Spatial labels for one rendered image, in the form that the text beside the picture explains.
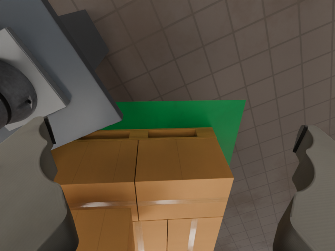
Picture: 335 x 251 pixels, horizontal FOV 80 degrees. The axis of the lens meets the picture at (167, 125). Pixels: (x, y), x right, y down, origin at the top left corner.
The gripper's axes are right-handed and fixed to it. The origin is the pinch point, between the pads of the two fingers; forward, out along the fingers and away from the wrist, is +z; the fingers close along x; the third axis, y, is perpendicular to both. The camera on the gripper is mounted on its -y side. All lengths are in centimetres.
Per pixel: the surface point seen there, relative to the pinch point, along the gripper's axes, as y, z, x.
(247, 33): 13, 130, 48
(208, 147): 85, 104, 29
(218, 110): 69, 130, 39
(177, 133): 89, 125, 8
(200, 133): 85, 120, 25
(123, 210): 86, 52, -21
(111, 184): 88, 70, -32
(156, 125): 82, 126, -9
